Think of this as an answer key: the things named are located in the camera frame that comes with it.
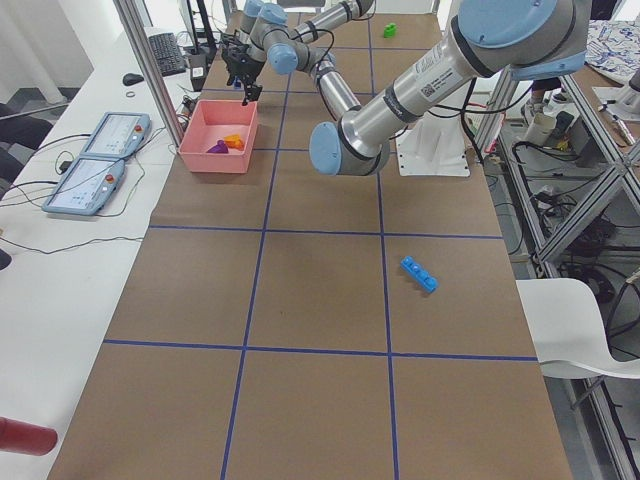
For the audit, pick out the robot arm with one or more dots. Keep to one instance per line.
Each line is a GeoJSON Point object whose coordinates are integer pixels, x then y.
{"type": "Point", "coordinates": [536, 39]}
{"type": "Point", "coordinates": [339, 13]}

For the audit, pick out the teach pendant tablet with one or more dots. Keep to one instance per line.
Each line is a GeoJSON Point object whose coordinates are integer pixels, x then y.
{"type": "Point", "coordinates": [118, 135]}
{"type": "Point", "coordinates": [85, 187]}

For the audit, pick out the brown paper table mat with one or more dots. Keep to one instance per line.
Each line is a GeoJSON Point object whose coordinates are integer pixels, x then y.
{"type": "Point", "coordinates": [268, 331]}

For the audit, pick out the pink plastic box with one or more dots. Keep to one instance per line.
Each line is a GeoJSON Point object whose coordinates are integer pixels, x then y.
{"type": "Point", "coordinates": [220, 137]}

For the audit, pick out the long blue toy block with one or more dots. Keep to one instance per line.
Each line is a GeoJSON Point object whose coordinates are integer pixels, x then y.
{"type": "Point", "coordinates": [419, 274]}

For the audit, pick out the lower teach pendant tablet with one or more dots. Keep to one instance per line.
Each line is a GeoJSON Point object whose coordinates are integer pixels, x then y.
{"type": "Point", "coordinates": [85, 187]}

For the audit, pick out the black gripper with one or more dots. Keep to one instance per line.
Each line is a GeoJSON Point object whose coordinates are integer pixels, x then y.
{"type": "Point", "coordinates": [243, 64]}

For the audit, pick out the aluminium frame post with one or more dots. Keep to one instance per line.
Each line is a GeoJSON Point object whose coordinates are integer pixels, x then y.
{"type": "Point", "coordinates": [133, 27]}

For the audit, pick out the black keyboard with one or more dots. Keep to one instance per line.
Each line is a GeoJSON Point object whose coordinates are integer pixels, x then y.
{"type": "Point", "coordinates": [167, 53]}

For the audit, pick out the orange toy block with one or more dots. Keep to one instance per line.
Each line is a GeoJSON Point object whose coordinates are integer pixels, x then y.
{"type": "Point", "coordinates": [234, 141]}

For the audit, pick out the upper teach pendant tablet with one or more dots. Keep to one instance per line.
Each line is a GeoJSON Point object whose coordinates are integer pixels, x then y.
{"type": "Point", "coordinates": [118, 135]}

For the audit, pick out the red cylinder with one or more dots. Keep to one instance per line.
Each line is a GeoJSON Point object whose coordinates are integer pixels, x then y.
{"type": "Point", "coordinates": [25, 438]}

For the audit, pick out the white chair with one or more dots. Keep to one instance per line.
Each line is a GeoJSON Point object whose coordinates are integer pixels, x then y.
{"type": "Point", "coordinates": [567, 331]}

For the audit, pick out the black computer mouse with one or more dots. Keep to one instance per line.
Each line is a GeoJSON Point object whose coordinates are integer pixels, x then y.
{"type": "Point", "coordinates": [131, 79]}

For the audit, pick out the aluminium frame rack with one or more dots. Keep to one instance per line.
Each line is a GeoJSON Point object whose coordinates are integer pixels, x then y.
{"type": "Point", "coordinates": [574, 212]}

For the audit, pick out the green toy block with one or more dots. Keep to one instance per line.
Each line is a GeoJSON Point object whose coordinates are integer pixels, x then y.
{"type": "Point", "coordinates": [390, 30]}

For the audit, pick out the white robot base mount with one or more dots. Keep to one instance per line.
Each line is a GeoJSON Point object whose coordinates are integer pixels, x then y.
{"type": "Point", "coordinates": [434, 146]}

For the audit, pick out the purple toy block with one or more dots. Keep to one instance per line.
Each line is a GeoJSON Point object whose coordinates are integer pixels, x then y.
{"type": "Point", "coordinates": [219, 148]}

